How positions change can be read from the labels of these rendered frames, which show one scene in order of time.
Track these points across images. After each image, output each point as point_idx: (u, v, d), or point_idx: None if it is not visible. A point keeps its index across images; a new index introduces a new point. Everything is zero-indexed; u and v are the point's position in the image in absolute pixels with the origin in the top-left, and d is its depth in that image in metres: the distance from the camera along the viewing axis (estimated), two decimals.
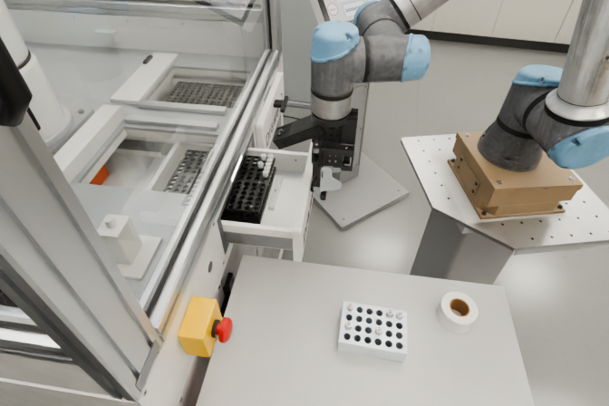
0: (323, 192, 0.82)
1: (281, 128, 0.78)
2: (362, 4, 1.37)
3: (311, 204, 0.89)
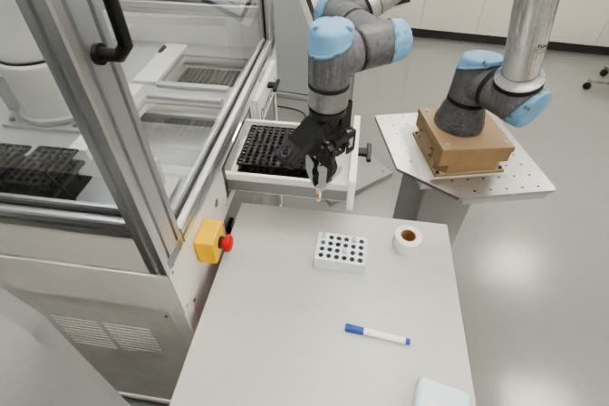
0: (368, 156, 1.03)
1: (282, 149, 0.73)
2: None
3: None
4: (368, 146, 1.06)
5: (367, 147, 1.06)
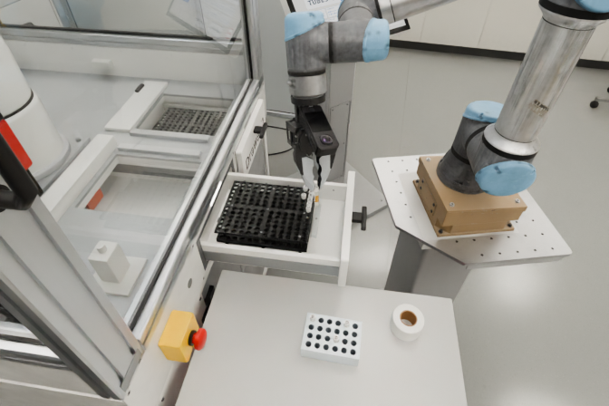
0: (363, 223, 0.91)
1: (322, 140, 0.72)
2: None
3: None
4: (363, 210, 0.94)
5: (362, 211, 0.94)
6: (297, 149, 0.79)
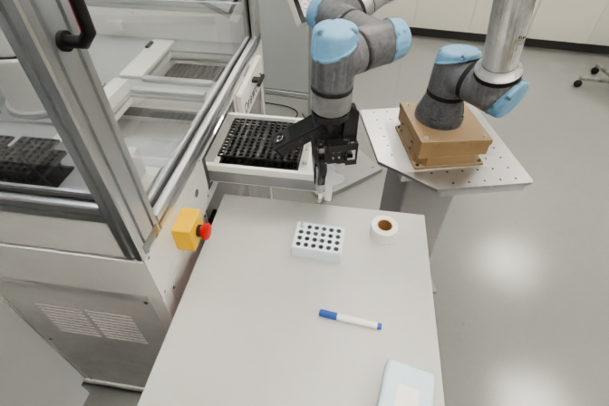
0: None
1: (278, 135, 0.76)
2: None
3: None
4: None
5: None
6: (312, 140, 0.81)
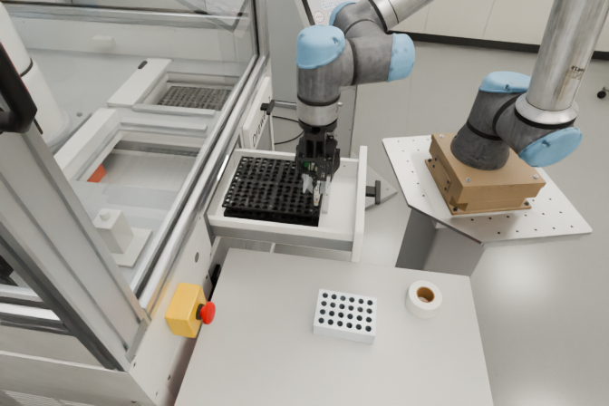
0: (377, 197, 0.88)
1: None
2: None
3: None
4: (376, 184, 0.91)
5: (375, 185, 0.91)
6: (338, 152, 0.78)
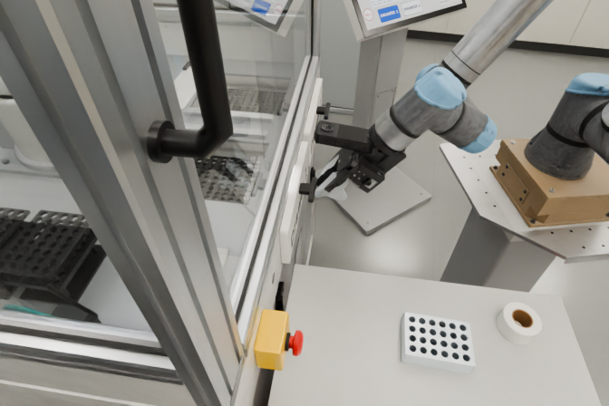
0: (311, 195, 0.84)
1: (327, 123, 0.75)
2: (396, 9, 1.36)
3: (300, 206, 0.91)
4: (313, 181, 0.87)
5: (311, 182, 0.87)
6: None
